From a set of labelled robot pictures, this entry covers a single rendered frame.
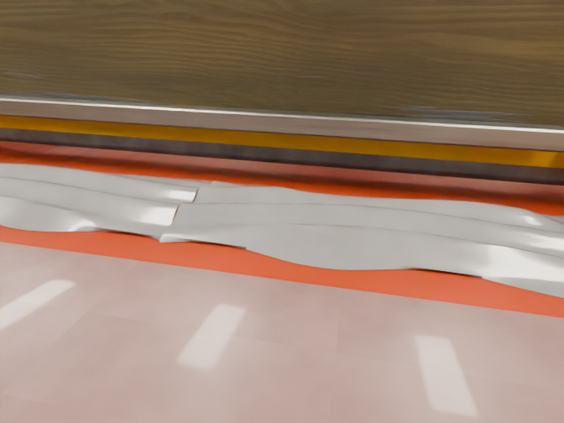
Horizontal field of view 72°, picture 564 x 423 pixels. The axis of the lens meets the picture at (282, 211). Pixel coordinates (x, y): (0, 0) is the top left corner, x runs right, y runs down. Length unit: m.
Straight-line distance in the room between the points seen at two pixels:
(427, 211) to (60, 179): 0.19
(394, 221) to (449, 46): 0.09
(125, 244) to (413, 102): 0.15
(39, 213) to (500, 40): 0.22
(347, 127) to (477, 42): 0.07
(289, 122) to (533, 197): 0.14
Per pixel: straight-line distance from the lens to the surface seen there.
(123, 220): 0.18
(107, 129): 0.28
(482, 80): 0.22
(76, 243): 0.18
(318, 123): 0.21
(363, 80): 0.21
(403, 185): 0.24
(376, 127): 0.20
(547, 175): 0.25
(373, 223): 0.17
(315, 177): 0.24
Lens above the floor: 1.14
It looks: 33 degrees down
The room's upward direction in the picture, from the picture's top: 1 degrees counter-clockwise
